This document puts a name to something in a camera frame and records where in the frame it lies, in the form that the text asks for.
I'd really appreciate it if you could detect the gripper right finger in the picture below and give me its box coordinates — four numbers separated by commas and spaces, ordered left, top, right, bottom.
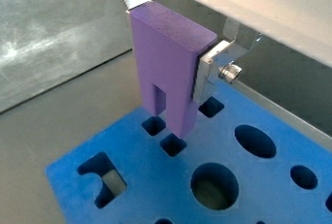
192, 17, 264, 105

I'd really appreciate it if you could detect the purple double-square block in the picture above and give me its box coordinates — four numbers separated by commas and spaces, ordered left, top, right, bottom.
130, 1, 217, 138

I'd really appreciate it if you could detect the blue shape-sorter board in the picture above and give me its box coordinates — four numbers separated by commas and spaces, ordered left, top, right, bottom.
46, 83, 332, 224

